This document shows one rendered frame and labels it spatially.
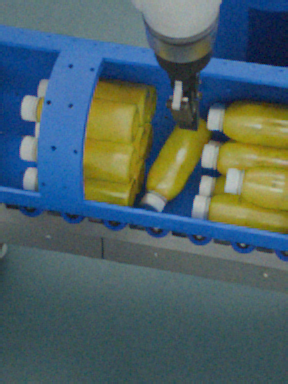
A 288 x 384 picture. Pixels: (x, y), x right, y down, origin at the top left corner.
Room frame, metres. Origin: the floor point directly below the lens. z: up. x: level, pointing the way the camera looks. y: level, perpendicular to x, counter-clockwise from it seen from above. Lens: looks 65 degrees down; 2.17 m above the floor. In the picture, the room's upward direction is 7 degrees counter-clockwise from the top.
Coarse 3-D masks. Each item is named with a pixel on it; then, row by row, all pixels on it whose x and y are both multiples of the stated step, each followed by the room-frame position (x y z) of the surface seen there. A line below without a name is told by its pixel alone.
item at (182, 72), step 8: (208, 56) 0.51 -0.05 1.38; (160, 64) 0.52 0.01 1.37; (168, 64) 0.51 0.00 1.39; (176, 64) 0.50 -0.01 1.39; (184, 64) 0.50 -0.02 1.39; (192, 64) 0.50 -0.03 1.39; (200, 64) 0.50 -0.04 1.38; (168, 72) 0.51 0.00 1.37; (176, 72) 0.50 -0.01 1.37; (184, 72) 0.50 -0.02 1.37; (192, 72) 0.50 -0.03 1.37; (176, 80) 0.50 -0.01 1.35; (184, 80) 0.50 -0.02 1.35; (184, 88) 0.50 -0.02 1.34
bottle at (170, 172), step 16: (176, 128) 0.60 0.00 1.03; (176, 144) 0.57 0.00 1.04; (192, 144) 0.56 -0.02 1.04; (160, 160) 0.54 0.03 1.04; (176, 160) 0.54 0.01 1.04; (192, 160) 0.54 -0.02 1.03; (160, 176) 0.51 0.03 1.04; (176, 176) 0.51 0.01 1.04; (160, 192) 0.49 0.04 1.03; (176, 192) 0.49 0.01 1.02
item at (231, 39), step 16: (224, 0) 0.93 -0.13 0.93; (240, 0) 0.90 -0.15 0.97; (256, 0) 0.88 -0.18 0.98; (272, 0) 0.87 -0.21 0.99; (224, 16) 0.93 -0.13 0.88; (240, 16) 0.90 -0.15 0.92; (256, 16) 1.14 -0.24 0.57; (272, 16) 1.14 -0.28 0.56; (224, 32) 0.93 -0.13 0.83; (240, 32) 0.90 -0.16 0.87; (256, 32) 1.14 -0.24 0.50; (272, 32) 1.14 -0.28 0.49; (224, 48) 0.93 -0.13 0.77; (240, 48) 0.90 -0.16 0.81; (256, 48) 1.14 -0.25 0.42; (272, 48) 1.14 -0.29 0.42; (272, 64) 1.13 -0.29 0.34
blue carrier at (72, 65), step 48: (0, 48) 0.77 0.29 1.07; (48, 48) 0.66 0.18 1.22; (96, 48) 0.66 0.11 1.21; (144, 48) 0.67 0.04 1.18; (0, 96) 0.73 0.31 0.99; (48, 96) 0.57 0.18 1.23; (240, 96) 0.64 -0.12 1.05; (0, 144) 0.65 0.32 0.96; (48, 144) 0.51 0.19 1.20; (0, 192) 0.48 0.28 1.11; (48, 192) 0.47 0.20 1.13; (144, 192) 0.52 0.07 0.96; (192, 192) 0.51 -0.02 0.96; (240, 240) 0.37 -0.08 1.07
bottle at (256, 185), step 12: (252, 168) 0.47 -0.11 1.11; (264, 168) 0.47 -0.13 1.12; (276, 168) 0.47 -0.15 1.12; (240, 180) 0.46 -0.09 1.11; (252, 180) 0.45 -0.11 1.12; (264, 180) 0.45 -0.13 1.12; (276, 180) 0.44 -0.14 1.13; (240, 192) 0.44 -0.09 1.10; (252, 192) 0.43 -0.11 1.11; (264, 192) 0.43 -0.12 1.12; (276, 192) 0.43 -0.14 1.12; (264, 204) 0.42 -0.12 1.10; (276, 204) 0.41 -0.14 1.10
